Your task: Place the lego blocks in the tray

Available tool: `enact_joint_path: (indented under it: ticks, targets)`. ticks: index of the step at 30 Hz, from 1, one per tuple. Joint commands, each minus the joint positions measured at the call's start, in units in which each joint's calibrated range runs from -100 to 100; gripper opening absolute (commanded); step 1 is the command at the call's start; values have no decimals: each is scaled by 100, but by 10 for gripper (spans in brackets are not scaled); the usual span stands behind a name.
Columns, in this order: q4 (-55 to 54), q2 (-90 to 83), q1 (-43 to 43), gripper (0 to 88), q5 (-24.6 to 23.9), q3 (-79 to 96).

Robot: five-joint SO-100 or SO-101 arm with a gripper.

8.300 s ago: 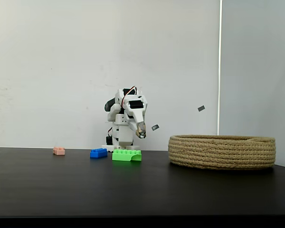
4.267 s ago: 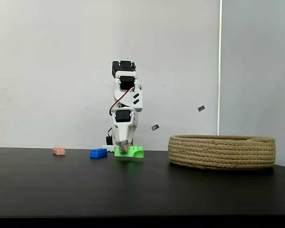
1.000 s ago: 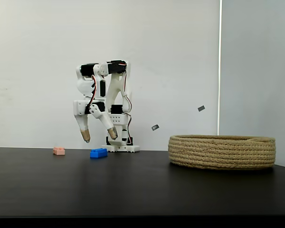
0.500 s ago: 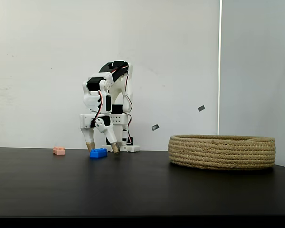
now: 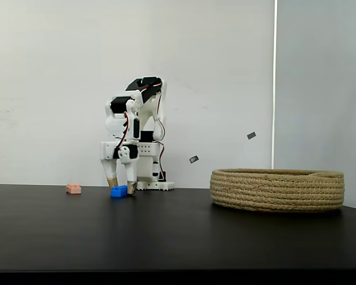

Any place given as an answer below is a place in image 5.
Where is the blue lego block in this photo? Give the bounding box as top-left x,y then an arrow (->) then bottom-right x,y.
110,185 -> 129,198

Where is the woven rope basket tray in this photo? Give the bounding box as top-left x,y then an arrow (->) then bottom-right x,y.
209,168 -> 345,213

